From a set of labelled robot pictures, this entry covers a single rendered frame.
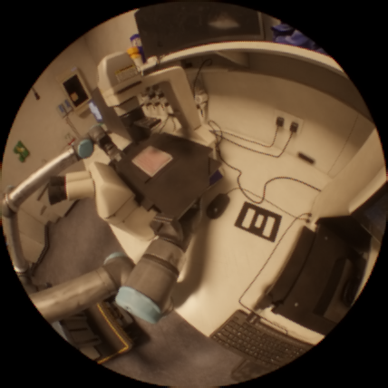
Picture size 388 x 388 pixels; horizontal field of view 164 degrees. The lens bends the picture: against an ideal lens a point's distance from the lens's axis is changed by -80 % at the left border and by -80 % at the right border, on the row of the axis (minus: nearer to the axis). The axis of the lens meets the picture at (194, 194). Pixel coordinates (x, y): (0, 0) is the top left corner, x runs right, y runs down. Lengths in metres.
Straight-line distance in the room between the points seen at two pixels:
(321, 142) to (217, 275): 0.71
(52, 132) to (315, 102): 3.23
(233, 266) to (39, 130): 3.16
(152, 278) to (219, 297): 0.27
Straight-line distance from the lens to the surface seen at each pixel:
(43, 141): 3.07
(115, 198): 0.34
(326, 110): 0.69
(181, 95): 0.45
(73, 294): 0.40
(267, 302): 0.37
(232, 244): 0.47
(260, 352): 0.55
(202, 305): 0.48
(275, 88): 0.70
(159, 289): 0.25
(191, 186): 0.33
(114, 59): 0.35
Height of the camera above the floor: 1.21
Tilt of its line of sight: 55 degrees down
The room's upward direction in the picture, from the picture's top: 20 degrees counter-clockwise
